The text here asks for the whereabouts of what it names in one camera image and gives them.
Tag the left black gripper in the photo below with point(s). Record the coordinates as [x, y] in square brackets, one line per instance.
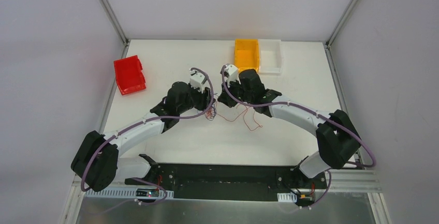
[206, 100]

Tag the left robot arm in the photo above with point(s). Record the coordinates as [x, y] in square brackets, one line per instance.
[99, 159]

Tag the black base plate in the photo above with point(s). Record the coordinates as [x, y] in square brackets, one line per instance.
[229, 182]

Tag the white plastic bin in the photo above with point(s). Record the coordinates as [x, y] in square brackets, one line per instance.
[271, 57]

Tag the left white cable duct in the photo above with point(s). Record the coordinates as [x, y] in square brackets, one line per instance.
[130, 193]

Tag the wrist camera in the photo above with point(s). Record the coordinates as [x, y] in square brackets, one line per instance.
[197, 80]
[231, 73]

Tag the red plastic bin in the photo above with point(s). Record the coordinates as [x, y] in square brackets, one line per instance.
[128, 75]

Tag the aluminium frame rail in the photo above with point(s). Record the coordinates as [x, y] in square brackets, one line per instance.
[345, 180]

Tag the white cable duct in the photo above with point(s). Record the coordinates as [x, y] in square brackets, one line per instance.
[286, 197]
[130, 193]

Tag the orange plastic bin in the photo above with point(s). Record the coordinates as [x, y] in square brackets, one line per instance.
[247, 54]

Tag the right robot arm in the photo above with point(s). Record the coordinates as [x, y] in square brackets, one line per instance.
[336, 136]

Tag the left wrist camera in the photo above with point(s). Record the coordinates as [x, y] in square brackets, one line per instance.
[197, 80]

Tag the right white cable duct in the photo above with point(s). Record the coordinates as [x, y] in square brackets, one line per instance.
[286, 197]

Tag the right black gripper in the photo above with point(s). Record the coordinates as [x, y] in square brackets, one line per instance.
[225, 98]

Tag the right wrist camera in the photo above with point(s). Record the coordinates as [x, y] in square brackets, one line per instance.
[231, 73]

